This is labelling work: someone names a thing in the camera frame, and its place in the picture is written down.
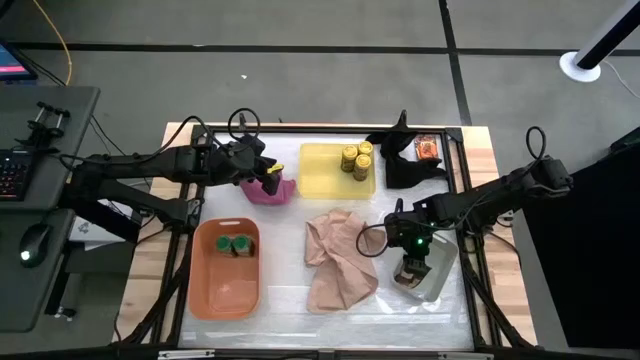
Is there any black backlit keyboard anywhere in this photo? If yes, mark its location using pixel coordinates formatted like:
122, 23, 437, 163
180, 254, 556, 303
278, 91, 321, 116
0, 149, 34, 202

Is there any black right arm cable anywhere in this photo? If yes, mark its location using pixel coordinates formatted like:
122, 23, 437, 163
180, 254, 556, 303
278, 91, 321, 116
524, 125, 547, 161

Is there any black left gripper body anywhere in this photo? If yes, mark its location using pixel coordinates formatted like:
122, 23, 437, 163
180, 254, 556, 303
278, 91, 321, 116
218, 134, 266, 182

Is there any black computer mouse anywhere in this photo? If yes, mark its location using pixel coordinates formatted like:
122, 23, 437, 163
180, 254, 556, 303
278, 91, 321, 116
18, 222, 54, 269

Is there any white plastic bin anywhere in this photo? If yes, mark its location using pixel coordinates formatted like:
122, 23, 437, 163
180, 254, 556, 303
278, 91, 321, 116
390, 230, 460, 303

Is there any grey desk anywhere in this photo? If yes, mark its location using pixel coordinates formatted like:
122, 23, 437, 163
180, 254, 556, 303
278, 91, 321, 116
0, 84, 101, 334

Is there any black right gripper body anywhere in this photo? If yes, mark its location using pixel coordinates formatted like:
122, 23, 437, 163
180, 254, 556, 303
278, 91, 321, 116
384, 209, 437, 260

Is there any computer monitor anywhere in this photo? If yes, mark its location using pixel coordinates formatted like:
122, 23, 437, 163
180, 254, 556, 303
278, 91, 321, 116
0, 39, 40, 84

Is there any yellow floor cable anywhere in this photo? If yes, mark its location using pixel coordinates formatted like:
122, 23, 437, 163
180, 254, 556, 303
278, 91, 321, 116
32, 0, 74, 86

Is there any black desk clamp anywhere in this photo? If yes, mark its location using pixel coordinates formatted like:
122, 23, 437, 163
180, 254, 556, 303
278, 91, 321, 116
14, 101, 71, 151

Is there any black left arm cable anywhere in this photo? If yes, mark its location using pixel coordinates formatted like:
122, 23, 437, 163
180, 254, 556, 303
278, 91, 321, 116
149, 107, 262, 161

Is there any silver frame bracket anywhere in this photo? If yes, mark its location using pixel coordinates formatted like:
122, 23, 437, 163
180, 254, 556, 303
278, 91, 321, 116
157, 348, 217, 360
438, 351, 495, 360

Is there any yellow plastic tray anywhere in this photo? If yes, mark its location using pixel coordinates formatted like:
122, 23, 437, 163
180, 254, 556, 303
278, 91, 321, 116
298, 142, 377, 201

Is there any white paper sheet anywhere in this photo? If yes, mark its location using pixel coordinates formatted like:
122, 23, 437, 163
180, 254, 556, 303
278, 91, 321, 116
67, 214, 119, 251

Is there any beige cloth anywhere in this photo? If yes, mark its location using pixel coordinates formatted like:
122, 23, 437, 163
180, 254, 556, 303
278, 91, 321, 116
303, 208, 387, 315

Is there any black side panel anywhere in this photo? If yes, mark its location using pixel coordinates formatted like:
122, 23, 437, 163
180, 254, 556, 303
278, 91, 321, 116
519, 132, 640, 351

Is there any brown spice packet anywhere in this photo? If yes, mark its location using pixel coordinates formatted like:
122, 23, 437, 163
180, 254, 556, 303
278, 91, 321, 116
393, 264, 432, 291

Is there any black cloth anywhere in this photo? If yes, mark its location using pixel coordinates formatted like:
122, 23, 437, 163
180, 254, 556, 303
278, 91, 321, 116
365, 130, 449, 190

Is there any pink bowl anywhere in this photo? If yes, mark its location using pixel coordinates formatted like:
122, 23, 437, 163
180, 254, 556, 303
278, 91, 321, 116
238, 177, 297, 207

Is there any black and white pole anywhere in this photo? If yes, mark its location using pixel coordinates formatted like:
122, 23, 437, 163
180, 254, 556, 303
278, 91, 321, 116
573, 0, 640, 71

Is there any white round pole base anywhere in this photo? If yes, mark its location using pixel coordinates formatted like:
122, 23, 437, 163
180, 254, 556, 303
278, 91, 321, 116
558, 50, 602, 84

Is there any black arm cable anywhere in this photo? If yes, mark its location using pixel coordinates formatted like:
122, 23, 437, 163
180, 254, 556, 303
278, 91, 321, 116
524, 125, 547, 161
149, 107, 262, 161

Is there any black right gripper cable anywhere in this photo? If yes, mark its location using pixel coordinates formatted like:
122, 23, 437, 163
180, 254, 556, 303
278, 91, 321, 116
355, 222, 401, 259

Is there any orange plastic basket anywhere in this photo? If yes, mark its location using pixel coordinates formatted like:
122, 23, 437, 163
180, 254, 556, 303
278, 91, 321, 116
188, 216, 263, 322

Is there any orange spice packet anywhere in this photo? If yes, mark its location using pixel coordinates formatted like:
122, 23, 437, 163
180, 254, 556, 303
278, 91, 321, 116
413, 134, 444, 162

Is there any black metal table frame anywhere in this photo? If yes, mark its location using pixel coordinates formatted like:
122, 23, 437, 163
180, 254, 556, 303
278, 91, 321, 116
117, 122, 539, 360

